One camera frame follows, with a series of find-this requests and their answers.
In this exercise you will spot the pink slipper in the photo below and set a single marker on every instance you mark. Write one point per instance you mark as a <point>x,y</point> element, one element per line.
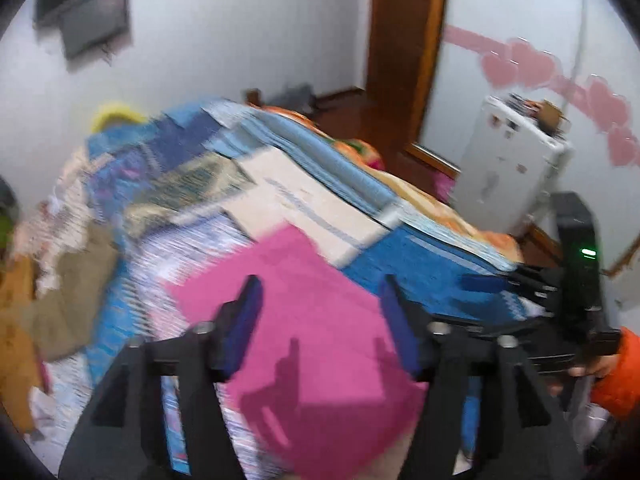
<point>443,186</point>

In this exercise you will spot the white heart-printed sliding door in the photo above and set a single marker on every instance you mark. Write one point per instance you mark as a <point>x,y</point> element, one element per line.
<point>525,20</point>

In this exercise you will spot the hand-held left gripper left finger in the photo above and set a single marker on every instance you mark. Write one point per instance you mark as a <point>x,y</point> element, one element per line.
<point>245,320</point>

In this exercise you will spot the small black wall monitor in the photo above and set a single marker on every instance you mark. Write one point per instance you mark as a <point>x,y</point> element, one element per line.
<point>95,22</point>

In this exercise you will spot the grey curved pillow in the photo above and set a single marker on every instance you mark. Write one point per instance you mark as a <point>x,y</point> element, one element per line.
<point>7,197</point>

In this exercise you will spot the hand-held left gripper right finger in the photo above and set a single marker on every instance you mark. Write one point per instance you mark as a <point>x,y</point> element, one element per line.
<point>400,325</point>

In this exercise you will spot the small brown box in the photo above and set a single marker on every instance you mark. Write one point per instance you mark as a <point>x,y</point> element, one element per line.
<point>548,115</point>

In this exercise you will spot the white bedside cabinet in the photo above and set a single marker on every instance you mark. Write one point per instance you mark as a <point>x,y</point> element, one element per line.
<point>505,180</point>

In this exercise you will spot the person's right hand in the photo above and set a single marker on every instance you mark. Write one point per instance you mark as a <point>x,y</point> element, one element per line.
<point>586,371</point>

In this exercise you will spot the patchwork printed blanket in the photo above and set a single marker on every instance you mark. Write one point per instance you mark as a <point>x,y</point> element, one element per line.
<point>190,195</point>

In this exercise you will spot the pink pants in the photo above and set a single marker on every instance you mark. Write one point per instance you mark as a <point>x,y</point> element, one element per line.
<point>310,340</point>

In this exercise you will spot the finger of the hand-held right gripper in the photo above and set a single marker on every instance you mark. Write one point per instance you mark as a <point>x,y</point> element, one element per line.
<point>550,340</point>
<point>482,282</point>

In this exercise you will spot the grey bag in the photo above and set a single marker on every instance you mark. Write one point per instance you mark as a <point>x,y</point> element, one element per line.
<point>297,96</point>

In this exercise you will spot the orange floral bed sheet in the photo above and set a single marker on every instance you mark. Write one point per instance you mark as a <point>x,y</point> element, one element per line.
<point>480,240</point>

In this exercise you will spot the olive green pants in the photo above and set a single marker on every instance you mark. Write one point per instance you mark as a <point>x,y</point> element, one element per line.
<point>75,295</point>

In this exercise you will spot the brown wooden door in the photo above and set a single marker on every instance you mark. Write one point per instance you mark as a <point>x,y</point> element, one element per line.
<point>405,25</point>

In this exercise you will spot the small dark wooden stool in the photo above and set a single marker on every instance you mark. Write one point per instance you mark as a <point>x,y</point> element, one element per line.
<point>253,96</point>

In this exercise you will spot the yellow curved headboard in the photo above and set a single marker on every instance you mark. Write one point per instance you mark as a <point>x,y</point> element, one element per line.
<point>115,114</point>

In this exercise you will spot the wooden lap desk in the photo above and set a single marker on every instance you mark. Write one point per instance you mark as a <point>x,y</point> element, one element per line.
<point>17,340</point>

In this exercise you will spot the person's right forearm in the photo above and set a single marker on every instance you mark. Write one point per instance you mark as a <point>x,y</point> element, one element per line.
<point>622,375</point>

